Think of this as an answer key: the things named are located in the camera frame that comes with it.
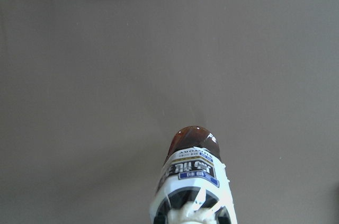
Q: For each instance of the brown tea bottle white label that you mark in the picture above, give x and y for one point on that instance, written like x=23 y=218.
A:
x=193 y=185

